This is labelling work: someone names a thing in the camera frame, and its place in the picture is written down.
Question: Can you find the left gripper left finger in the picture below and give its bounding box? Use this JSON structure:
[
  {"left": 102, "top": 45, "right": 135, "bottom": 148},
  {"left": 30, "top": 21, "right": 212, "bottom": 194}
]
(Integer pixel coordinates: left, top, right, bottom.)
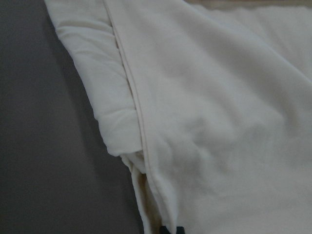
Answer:
[{"left": 160, "top": 226, "right": 171, "bottom": 234}]

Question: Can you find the brown paper table cover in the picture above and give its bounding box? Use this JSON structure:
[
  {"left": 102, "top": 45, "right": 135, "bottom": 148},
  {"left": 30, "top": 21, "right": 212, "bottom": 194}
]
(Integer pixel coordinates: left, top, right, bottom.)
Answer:
[{"left": 0, "top": 0, "right": 143, "bottom": 234}]

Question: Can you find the beige long-sleeve graphic shirt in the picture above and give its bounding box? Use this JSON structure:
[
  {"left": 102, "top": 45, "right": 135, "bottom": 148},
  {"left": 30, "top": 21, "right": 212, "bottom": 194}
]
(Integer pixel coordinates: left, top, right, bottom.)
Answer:
[{"left": 45, "top": 0, "right": 312, "bottom": 234}]

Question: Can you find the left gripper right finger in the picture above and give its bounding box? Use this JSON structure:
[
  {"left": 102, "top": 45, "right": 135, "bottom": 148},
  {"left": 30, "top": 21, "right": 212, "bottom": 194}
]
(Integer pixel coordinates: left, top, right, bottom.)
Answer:
[{"left": 176, "top": 226, "right": 184, "bottom": 234}]

